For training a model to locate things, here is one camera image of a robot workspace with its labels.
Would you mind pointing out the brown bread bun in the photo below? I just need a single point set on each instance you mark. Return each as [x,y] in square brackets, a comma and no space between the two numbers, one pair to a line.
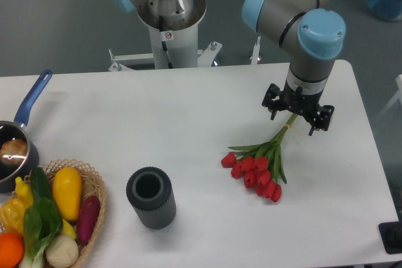
[14,152]

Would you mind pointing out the black device at edge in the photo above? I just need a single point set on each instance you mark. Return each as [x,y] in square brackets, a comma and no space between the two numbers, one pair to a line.
[391,236]

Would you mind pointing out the yellow lemon under greens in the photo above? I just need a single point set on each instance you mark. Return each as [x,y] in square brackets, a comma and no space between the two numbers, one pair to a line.
[68,230]

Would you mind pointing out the green bok choy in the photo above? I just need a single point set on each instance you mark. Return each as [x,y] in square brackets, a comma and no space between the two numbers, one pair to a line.
[42,222]

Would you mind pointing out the white furniture edge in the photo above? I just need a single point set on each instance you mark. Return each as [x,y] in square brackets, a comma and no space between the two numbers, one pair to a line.
[393,100]

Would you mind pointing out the yellow squash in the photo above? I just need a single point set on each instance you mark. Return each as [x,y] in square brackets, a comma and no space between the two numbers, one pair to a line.
[67,190]

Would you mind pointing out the small yellow gourd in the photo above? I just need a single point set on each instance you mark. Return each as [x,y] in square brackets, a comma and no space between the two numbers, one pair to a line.
[23,191]

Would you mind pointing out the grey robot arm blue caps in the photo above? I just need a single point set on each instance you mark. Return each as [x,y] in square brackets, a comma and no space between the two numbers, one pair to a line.
[312,35]

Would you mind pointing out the dark pot blue handle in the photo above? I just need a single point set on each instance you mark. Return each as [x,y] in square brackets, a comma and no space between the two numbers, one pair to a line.
[16,130]

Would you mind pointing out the orange fruit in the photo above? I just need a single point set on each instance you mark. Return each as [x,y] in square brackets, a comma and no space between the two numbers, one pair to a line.
[12,249]

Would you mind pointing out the beige garlic bulb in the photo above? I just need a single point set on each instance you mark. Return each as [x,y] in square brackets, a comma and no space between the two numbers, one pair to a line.
[62,252]

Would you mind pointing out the woven wicker basket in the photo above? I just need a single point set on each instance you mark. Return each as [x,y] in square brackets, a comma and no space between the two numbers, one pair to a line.
[92,184]

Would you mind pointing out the purple eggplant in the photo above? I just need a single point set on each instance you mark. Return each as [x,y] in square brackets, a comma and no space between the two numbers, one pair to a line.
[87,219]

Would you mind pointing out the yellow bell pepper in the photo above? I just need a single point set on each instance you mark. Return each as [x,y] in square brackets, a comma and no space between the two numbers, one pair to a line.
[12,215]

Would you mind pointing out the red tulip bouquet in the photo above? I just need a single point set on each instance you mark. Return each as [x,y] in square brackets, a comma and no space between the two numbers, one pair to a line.
[260,165]

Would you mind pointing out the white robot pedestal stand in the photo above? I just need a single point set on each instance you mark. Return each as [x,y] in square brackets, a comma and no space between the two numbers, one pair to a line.
[170,49]

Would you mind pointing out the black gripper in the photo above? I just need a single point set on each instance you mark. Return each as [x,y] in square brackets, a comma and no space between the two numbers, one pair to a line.
[295,101]

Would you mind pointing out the dark grey ribbed vase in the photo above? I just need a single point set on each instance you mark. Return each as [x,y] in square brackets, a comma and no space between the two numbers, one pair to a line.
[149,191]

